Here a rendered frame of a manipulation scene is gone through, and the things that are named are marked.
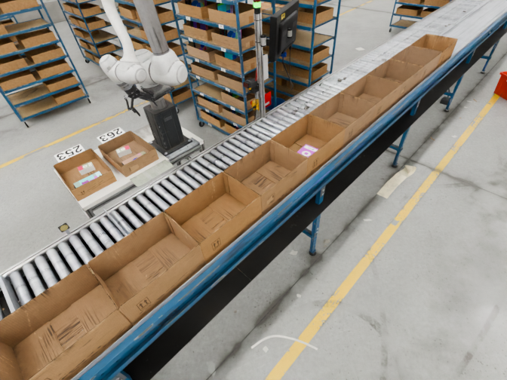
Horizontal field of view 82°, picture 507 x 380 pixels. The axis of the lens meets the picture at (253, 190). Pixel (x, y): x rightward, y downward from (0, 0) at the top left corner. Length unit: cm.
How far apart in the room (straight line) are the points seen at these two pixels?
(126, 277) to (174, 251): 24
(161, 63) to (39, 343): 153
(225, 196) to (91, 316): 86
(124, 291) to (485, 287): 242
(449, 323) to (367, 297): 52
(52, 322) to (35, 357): 13
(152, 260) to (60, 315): 42
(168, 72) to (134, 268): 117
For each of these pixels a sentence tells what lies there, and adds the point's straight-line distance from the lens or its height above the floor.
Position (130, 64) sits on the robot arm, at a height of 151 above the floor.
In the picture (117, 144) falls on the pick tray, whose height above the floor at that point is 79.
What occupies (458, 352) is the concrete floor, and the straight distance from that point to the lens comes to 247.
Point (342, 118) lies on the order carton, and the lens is 237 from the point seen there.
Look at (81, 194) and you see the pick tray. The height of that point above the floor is 79.
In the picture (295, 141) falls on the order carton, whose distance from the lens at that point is 208.
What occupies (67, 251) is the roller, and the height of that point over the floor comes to 75.
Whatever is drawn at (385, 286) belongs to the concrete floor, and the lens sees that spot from 249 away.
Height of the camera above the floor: 210
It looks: 45 degrees down
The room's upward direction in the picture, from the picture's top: 5 degrees counter-clockwise
